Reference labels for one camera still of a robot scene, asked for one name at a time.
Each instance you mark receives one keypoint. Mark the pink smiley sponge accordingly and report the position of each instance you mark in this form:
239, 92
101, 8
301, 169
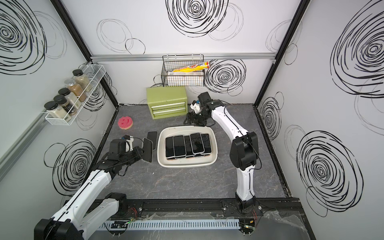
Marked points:
125, 123

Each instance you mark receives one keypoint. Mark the spice jar black lid front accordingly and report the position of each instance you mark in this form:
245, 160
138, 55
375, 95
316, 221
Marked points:
55, 110

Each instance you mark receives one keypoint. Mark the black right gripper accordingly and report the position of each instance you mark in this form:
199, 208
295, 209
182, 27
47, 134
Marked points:
193, 119

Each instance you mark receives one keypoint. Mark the green metal drawer toolbox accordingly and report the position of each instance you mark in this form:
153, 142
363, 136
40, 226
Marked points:
166, 102

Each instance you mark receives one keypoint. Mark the spice jar black lid rear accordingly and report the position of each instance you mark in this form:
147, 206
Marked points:
82, 79

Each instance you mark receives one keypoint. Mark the spice jar black lid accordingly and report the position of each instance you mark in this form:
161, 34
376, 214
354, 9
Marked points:
82, 79
55, 110

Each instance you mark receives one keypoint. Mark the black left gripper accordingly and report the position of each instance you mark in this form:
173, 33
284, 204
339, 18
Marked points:
137, 150

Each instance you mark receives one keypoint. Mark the white box in basket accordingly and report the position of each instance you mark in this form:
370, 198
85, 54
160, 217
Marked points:
186, 74

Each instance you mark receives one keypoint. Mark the white plastic storage box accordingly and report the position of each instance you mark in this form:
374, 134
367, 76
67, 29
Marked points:
197, 160

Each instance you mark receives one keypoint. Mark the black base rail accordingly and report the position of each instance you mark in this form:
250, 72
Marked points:
215, 207

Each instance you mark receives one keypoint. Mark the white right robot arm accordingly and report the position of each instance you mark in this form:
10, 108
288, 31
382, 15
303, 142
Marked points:
244, 151

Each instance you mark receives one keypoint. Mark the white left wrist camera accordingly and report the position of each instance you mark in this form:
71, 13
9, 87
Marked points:
129, 142

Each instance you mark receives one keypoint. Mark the rightmost black phone in box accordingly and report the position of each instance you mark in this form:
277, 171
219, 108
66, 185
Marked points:
207, 144

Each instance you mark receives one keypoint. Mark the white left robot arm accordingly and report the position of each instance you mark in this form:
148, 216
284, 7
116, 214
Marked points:
75, 220

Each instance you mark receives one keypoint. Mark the phone in mint case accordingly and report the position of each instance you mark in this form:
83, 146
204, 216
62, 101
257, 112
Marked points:
179, 146

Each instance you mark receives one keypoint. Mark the clear wall spice shelf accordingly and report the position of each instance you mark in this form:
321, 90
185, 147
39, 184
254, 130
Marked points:
86, 115

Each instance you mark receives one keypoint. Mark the phone in purple case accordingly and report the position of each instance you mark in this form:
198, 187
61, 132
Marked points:
188, 146

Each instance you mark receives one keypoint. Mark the black wire wall basket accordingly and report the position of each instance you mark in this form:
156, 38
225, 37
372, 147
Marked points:
170, 78

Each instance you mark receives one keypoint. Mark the phone in pink case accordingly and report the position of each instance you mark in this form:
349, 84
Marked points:
169, 148

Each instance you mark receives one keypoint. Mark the spice jar dark contents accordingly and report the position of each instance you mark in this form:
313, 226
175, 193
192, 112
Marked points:
65, 104

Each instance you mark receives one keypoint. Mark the spice jar brown contents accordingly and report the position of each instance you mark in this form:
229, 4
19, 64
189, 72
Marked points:
76, 89

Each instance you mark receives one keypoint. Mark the spice jar white contents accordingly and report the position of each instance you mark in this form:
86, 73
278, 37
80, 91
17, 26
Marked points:
71, 97

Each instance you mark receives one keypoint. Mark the grey slotted cable duct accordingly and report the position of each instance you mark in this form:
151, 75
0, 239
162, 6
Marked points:
154, 225

